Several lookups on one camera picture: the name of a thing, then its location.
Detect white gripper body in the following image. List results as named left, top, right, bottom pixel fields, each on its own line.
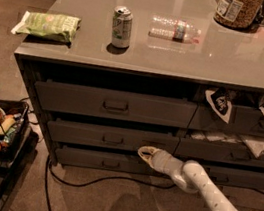
left=152, top=150, right=183, bottom=177

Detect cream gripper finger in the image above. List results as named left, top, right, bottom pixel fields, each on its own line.
left=138, top=150, right=154, bottom=168
left=138, top=146, right=162, bottom=155

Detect dark grey drawer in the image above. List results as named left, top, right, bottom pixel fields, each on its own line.
left=47, top=119, right=179, bottom=153
left=55, top=146, right=160, bottom=176
left=174, top=132, right=264, bottom=168
left=35, top=80, right=197, bottom=128
left=189, top=104, right=264, bottom=138
left=203, top=165, right=264, bottom=190

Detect white napkin in drawer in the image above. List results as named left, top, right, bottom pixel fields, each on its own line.
left=190, top=130, right=264, bottom=158

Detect dark grey kitchen counter cabinet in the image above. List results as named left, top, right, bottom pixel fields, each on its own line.
left=0, top=0, right=264, bottom=203

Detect black white snack bag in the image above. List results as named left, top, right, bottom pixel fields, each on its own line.
left=205, top=88, right=232, bottom=123

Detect clear plastic water bottle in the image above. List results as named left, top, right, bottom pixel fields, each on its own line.
left=149, top=15, right=201, bottom=44

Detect silver green soda can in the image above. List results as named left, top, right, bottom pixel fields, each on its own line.
left=111, top=5, right=133, bottom=49

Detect large jar of nuts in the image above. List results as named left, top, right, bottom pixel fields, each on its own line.
left=214, top=0, right=263, bottom=29

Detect green chip bag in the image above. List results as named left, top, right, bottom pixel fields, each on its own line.
left=11, top=11, right=81, bottom=43

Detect black floor cable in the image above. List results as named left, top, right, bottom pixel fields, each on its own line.
left=36, top=155, right=178, bottom=211

